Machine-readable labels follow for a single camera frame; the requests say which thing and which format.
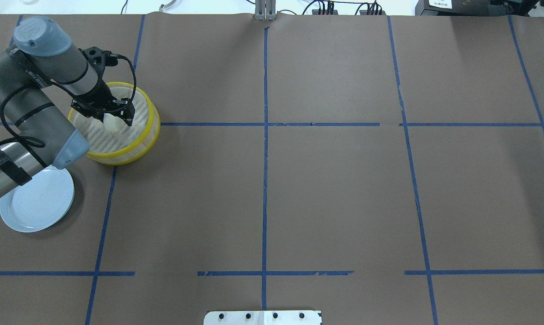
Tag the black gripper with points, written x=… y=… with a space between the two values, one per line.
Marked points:
x=97 y=94

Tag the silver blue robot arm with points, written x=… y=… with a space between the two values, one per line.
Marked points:
x=42 y=55

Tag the yellow bamboo steamer basket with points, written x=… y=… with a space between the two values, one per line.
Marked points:
x=131 y=143

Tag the light blue plate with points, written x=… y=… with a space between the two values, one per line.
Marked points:
x=40 y=203

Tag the white mounting plate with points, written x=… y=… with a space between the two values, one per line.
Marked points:
x=278 y=317

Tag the brown paper table cover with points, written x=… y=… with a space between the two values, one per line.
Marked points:
x=382 y=170

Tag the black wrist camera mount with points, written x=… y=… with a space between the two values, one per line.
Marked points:
x=100 y=59

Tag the aluminium frame post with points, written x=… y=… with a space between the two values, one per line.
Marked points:
x=265 y=10

